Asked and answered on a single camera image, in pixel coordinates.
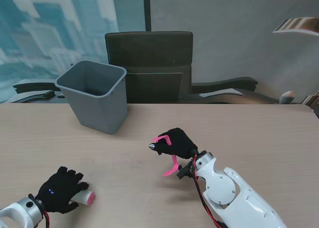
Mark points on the black office chair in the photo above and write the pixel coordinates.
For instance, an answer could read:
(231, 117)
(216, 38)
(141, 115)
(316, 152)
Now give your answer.
(149, 51)

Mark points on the brown white curved shelf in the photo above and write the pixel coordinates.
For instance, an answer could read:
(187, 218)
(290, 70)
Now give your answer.
(299, 24)

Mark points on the black curved panel stack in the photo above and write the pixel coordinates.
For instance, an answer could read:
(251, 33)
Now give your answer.
(30, 85)

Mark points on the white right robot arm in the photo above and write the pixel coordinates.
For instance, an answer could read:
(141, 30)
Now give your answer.
(224, 188)

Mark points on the white lint roller refill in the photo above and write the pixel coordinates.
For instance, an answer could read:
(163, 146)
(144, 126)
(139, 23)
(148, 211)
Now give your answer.
(84, 196)

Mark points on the wooden furniture corner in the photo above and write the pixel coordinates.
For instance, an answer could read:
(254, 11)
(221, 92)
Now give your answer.
(311, 100)

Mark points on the small black clip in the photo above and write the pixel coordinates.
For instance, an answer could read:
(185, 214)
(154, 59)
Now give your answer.
(48, 94)

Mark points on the white paper sheet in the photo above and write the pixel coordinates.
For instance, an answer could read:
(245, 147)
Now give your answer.
(219, 92)

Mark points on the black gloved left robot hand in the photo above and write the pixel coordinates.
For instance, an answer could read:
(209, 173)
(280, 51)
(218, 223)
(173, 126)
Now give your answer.
(59, 190)

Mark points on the grey plastic waste bin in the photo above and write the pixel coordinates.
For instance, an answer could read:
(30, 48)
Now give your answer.
(99, 113)

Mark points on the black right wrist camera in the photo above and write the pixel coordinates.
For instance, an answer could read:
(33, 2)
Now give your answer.
(183, 172)

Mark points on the black window post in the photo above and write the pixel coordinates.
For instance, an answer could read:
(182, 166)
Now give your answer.
(147, 8)

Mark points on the grey orange round object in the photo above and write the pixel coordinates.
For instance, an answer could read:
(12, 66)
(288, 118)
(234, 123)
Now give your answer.
(286, 97)

